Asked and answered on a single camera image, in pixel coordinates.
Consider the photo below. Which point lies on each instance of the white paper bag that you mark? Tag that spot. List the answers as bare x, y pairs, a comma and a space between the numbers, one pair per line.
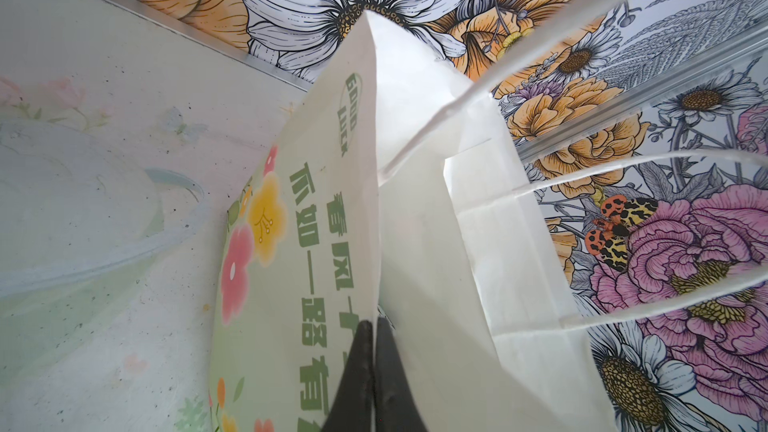
565, 238

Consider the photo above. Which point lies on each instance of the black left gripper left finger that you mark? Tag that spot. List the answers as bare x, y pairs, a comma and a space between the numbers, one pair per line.
352, 407

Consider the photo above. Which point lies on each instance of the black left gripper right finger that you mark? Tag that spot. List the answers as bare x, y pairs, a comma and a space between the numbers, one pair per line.
395, 408

